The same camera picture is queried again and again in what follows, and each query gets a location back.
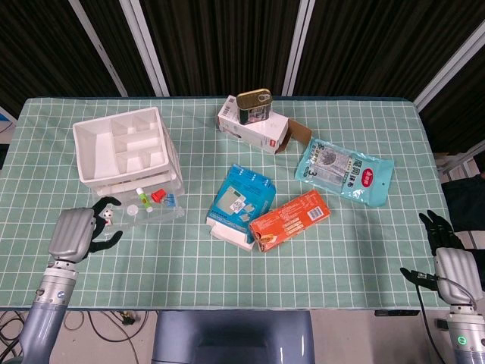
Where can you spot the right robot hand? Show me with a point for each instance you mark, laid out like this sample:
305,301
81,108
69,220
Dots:
456,269

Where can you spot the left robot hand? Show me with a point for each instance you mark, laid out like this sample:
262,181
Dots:
72,235

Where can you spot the clear drawer with stationery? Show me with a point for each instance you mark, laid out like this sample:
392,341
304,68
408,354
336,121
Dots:
159,216

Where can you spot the red plastic cylinder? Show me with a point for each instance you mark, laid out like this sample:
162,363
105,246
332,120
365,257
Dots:
157,196

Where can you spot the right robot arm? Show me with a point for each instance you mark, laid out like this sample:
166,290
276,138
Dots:
468,333

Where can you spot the white plastic drawer organizer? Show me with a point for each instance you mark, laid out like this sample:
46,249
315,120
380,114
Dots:
102,151

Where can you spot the small soccer ball toy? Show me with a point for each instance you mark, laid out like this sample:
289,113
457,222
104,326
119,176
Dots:
108,215

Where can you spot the small clear round cap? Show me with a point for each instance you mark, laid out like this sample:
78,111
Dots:
132,209

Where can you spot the dark background equipment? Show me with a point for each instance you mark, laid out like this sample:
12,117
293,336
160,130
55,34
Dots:
466,193

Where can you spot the green white glue stick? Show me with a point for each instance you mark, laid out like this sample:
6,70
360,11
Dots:
144,198

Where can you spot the blue binder clip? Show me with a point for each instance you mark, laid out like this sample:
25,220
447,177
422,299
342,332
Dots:
171,200

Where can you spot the green checked tablecloth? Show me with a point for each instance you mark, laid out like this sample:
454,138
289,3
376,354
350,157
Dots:
189,273

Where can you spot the light blue cloth package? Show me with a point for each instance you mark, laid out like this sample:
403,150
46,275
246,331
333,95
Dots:
345,170

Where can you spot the blue scale cardboard box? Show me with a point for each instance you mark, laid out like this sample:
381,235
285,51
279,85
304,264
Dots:
235,204

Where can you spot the orange biscuit box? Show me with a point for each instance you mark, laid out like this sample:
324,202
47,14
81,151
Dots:
291,220

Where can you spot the white cardboard lamp box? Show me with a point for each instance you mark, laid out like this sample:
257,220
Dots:
261,132

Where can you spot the black luncheon meat can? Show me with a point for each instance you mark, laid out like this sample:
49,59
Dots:
254,108

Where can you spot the black pleated curtain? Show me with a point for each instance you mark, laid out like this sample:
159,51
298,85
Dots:
227,41

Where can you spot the white partition post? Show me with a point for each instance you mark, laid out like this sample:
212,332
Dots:
451,62
98,47
146,49
299,45

